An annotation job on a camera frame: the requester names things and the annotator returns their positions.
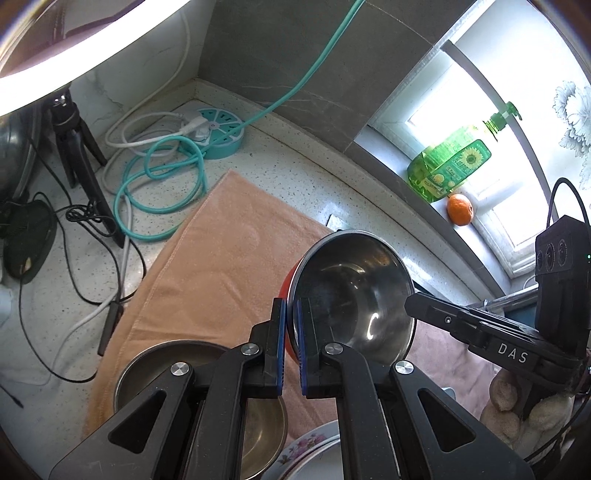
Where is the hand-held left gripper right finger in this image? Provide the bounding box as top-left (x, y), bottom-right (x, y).
top-left (294, 298), bottom-right (539, 480)

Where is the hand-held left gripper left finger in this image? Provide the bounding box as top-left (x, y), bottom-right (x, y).
top-left (48, 298), bottom-right (287, 480)

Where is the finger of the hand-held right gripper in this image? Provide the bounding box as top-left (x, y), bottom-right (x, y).
top-left (405, 292), bottom-right (490, 344)

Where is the red steel bowl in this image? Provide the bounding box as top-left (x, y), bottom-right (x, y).
top-left (278, 229), bottom-right (416, 365)

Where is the deep floral plate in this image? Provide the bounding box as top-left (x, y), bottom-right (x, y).
top-left (263, 419), bottom-right (345, 480)

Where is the large steel bowl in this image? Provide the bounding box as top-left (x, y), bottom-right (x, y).
top-left (114, 340), bottom-right (289, 480)

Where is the person's right hand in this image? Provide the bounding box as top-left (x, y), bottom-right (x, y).
top-left (482, 369), bottom-right (573, 455)

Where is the chrome faucet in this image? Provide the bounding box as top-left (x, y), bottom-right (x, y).
top-left (468, 286), bottom-right (540, 315)

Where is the peach towel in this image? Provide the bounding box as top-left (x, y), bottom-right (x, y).
top-left (83, 170), bottom-right (502, 462)

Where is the orange tangerine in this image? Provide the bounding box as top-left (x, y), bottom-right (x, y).
top-left (446, 194), bottom-right (475, 227)

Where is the green dish soap bottle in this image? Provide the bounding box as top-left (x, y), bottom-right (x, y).
top-left (407, 102), bottom-right (522, 204)

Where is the grape print roller blind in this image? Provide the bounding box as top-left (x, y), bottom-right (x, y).
top-left (531, 28), bottom-right (591, 185)

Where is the round teal power strip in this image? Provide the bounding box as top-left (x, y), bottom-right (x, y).
top-left (185, 107), bottom-right (245, 160)

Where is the black round base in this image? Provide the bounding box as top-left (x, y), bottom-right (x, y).
top-left (0, 198), bottom-right (58, 280)

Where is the black tripod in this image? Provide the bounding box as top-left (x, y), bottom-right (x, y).
top-left (44, 90), bottom-right (125, 247)

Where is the white window frame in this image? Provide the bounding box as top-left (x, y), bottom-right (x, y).
top-left (355, 41), bottom-right (591, 278)

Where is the black cable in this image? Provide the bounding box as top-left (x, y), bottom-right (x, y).
top-left (0, 138), bottom-right (148, 407)

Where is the white cable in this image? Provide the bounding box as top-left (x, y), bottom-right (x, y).
top-left (65, 9), bottom-right (218, 337)

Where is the teal power strip with hose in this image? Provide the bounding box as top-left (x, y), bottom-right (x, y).
top-left (113, 0), bottom-right (365, 241)

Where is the white ring light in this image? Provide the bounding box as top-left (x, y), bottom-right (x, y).
top-left (0, 0), bottom-right (192, 116)

